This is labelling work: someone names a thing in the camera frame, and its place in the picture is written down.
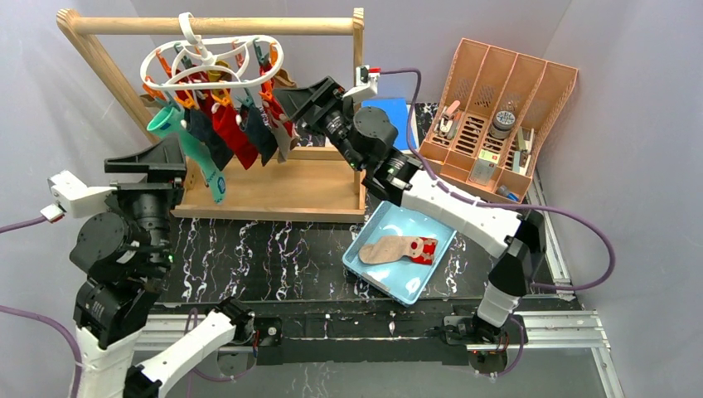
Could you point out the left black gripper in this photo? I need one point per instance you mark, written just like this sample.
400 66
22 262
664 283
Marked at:
145 186

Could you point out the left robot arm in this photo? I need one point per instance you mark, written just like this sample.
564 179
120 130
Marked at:
125 251

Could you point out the metal base rail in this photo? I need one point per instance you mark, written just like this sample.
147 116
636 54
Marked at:
436 332

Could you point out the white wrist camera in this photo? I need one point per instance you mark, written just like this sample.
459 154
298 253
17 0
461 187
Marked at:
74 198
365 84

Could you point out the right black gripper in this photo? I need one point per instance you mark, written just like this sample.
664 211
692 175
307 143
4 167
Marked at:
321 107

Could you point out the navy hanging sock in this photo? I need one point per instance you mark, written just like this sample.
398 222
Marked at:
200 126

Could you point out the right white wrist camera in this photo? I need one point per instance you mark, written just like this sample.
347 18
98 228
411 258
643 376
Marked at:
365 84

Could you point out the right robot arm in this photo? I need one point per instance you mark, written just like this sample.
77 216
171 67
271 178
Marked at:
365 137

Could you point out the navy sock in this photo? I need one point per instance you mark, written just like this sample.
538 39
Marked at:
258 132
200 126

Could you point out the pink desk file organizer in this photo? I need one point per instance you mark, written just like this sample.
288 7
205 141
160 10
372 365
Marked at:
487 79

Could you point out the white sock hanger with clips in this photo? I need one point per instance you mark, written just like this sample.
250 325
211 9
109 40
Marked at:
175 72

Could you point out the brown striped hanging sock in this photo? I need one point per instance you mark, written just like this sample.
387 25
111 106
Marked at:
149 102

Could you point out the brown striped sock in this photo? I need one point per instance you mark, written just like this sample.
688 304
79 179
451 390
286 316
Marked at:
149 102
282 79

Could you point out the wooden clothes rack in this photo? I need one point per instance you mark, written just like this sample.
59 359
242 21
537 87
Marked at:
314 185

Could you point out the stapler in organizer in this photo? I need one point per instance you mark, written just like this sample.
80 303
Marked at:
448 117

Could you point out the white small box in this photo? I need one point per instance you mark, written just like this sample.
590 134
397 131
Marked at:
484 167

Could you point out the long red hanging sock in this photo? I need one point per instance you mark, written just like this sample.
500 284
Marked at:
235 142

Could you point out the grey round tin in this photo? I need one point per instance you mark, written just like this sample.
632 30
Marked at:
502 124

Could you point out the teal hanging sock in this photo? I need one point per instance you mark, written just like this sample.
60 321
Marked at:
171 121

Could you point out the light blue plastic basket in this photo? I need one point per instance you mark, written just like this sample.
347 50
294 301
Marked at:
401 280

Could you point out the beige sock in basket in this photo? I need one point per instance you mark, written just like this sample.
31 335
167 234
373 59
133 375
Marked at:
390 248

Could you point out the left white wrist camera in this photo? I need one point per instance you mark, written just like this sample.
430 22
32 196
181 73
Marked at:
74 198

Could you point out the blue folder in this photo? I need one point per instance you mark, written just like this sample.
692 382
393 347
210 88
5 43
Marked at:
397 112

